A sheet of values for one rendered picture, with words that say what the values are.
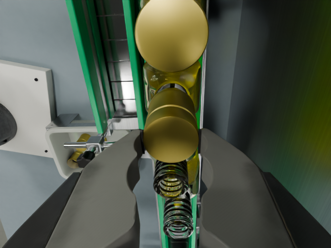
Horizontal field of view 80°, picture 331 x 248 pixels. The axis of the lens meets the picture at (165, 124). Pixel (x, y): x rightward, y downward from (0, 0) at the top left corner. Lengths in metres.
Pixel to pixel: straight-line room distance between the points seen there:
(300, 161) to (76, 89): 0.53
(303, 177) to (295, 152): 0.02
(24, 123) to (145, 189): 0.43
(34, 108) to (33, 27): 0.20
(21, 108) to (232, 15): 0.59
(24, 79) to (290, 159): 0.59
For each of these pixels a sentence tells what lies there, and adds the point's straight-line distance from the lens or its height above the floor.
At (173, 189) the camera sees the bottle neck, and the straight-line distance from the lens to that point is 0.18.
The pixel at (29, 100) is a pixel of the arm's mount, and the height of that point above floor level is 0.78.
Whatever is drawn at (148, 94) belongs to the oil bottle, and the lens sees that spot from 0.18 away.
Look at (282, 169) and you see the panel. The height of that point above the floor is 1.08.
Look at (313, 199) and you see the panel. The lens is 0.23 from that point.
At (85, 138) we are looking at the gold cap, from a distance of 0.61.
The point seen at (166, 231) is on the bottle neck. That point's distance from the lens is 0.22.
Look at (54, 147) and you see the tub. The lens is 0.61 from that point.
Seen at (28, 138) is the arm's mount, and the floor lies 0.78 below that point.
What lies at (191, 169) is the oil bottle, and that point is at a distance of 0.24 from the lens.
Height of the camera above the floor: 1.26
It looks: 61 degrees down
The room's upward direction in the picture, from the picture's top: 175 degrees counter-clockwise
